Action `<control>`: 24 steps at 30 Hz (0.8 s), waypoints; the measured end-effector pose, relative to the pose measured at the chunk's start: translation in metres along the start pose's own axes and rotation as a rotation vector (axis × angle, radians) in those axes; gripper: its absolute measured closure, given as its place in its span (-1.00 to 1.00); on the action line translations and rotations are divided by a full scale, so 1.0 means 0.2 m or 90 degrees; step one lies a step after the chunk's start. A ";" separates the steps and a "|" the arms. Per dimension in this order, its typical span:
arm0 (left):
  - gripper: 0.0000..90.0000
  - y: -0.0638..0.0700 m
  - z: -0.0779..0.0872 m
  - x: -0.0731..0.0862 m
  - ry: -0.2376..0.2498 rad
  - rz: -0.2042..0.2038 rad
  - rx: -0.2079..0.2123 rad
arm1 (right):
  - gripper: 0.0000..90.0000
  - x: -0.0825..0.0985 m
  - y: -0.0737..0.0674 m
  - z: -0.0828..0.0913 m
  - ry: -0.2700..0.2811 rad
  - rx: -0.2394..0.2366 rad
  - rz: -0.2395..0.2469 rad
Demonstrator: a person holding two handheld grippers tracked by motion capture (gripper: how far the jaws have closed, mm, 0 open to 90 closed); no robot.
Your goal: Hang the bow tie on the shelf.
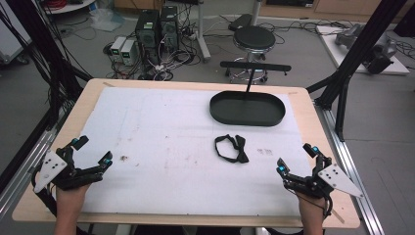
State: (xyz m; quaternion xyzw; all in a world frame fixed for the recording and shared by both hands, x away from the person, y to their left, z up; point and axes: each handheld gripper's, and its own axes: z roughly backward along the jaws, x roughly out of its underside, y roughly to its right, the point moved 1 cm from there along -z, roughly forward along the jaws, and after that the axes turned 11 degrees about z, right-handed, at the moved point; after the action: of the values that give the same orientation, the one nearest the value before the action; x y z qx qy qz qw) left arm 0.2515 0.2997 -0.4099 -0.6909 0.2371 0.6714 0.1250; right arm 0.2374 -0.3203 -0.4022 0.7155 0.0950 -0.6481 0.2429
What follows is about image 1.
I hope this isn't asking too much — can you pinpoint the person's dark clothing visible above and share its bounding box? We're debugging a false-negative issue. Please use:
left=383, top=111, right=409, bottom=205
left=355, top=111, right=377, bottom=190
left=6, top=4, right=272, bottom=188
left=132, top=225, right=305, bottom=235

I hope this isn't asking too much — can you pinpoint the round white table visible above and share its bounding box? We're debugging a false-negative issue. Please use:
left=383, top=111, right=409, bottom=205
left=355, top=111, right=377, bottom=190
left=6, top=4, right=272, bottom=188
left=41, top=0, right=98, bottom=16

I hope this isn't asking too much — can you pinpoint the black round stool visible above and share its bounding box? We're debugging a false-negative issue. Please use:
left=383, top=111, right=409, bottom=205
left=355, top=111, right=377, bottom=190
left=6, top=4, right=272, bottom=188
left=228, top=24, right=277, bottom=85

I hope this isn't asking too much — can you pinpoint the grey cabinet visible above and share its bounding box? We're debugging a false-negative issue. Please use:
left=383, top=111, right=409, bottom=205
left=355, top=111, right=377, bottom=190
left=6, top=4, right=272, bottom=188
left=0, top=0, right=32, bottom=66

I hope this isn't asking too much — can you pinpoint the white floor board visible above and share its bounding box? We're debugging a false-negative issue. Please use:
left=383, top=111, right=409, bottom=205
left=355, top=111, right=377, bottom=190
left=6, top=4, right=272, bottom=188
left=315, top=24, right=411, bottom=76

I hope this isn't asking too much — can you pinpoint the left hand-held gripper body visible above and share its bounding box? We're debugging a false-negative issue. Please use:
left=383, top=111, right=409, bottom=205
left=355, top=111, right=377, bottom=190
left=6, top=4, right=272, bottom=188
left=32, top=145, right=107, bottom=194

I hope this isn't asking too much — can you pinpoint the black cable bundle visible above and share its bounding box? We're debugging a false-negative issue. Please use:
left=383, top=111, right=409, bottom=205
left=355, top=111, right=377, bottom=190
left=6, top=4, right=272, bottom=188
left=0, top=6, right=86, bottom=114

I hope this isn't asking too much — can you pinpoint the aluminium rail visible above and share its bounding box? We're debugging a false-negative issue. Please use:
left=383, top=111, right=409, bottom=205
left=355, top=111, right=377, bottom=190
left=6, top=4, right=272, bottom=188
left=313, top=99, right=387, bottom=235
left=0, top=104, right=71, bottom=214

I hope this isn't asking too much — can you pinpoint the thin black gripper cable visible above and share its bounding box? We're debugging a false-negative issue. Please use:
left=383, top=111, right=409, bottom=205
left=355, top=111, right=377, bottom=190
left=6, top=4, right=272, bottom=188
left=294, top=188, right=334, bottom=219

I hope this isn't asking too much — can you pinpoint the clear plastic bag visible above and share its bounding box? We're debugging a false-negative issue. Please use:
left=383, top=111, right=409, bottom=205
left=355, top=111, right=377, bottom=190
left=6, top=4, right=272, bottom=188
left=88, top=7, right=126, bottom=32

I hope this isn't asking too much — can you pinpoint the black padded seat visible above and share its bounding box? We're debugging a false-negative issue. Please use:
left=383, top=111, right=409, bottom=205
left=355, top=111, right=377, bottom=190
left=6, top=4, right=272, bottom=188
left=227, top=13, right=254, bottom=32

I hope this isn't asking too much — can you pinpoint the black bow tie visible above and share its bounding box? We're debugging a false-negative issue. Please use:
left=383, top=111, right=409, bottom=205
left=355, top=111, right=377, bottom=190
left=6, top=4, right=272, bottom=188
left=213, top=133, right=251, bottom=165

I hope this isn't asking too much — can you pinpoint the black T-bar stand with tray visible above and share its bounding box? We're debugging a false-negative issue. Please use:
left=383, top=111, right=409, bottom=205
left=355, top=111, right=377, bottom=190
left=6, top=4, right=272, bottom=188
left=208, top=61, right=293, bottom=127

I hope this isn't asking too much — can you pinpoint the white table leg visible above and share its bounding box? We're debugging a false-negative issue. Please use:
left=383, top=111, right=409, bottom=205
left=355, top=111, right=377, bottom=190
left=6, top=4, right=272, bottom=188
left=195, top=0, right=212, bottom=64

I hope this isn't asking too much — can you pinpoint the grey bench power supply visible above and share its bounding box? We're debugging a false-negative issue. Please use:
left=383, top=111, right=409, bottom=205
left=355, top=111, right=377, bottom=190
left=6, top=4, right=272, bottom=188
left=119, top=39, right=137, bottom=67
left=110, top=35, right=127, bottom=63

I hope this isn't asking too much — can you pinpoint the black frame strut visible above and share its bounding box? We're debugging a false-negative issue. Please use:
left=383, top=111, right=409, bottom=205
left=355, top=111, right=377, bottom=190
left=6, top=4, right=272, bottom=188
left=305, top=0, right=409, bottom=142
left=5, top=0, right=93, bottom=131

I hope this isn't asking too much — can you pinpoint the person's left hand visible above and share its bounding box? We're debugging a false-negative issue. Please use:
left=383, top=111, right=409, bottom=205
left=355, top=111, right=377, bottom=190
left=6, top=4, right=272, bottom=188
left=54, top=183, right=93, bottom=216

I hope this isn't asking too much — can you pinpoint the person's right hand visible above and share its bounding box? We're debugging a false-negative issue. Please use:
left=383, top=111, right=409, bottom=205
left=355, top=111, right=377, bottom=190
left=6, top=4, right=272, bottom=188
left=295, top=190, right=328, bottom=223

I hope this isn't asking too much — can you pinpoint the tangle of floor cables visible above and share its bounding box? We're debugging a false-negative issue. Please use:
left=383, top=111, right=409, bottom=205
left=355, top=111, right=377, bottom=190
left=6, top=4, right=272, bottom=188
left=102, top=19, right=209, bottom=81

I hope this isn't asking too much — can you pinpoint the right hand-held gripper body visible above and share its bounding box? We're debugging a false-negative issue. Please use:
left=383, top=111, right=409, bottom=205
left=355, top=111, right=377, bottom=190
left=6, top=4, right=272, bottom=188
left=283, top=155, right=365, bottom=200

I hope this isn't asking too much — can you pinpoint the grey and black machine part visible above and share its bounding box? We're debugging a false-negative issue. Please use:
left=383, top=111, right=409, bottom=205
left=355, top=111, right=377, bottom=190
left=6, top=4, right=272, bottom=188
left=364, top=31, right=398, bottom=75

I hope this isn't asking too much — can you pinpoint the black computer tower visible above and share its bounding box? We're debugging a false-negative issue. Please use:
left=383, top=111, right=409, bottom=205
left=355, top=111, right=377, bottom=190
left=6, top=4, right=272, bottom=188
left=160, top=5, right=180, bottom=54
left=134, top=9, right=161, bottom=66

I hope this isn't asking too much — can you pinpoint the white table mat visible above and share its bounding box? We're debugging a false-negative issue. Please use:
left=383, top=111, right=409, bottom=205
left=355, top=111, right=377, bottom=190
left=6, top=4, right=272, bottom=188
left=71, top=86, right=312, bottom=218

